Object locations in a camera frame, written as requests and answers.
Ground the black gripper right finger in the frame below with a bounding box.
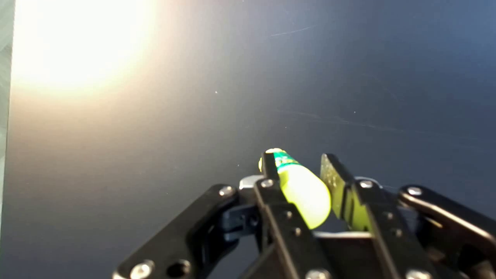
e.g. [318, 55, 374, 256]
[320, 152, 496, 279]

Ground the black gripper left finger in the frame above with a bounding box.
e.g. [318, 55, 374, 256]
[112, 151, 334, 279]

